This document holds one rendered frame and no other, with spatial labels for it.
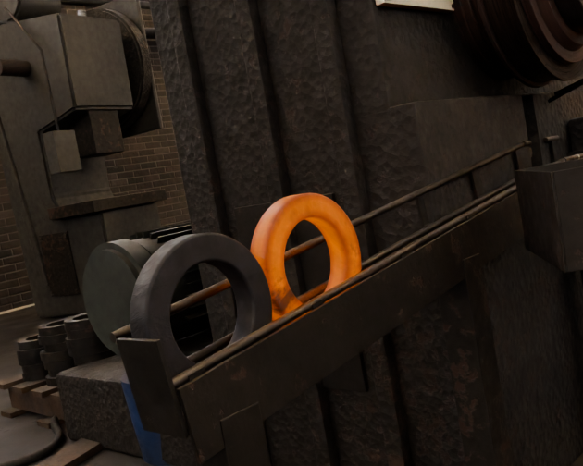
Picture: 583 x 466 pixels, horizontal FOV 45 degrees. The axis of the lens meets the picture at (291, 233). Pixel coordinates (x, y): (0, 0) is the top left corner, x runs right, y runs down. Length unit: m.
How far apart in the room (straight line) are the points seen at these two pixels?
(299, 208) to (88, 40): 4.87
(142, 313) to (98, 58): 5.03
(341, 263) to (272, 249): 0.14
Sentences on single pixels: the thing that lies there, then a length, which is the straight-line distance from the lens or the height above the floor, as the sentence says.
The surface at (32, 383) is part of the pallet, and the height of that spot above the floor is 0.14.
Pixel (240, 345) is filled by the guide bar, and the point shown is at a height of 0.60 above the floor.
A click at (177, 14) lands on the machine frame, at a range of 1.70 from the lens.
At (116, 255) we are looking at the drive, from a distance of 2.21.
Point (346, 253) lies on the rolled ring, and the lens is 0.96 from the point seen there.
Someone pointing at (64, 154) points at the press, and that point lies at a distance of 5.35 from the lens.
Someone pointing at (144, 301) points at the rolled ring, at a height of 0.67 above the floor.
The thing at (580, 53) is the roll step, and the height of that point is 0.94.
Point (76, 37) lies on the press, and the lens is 5.63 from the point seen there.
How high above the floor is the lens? 0.77
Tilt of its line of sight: 4 degrees down
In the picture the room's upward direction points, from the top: 10 degrees counter-clockwise
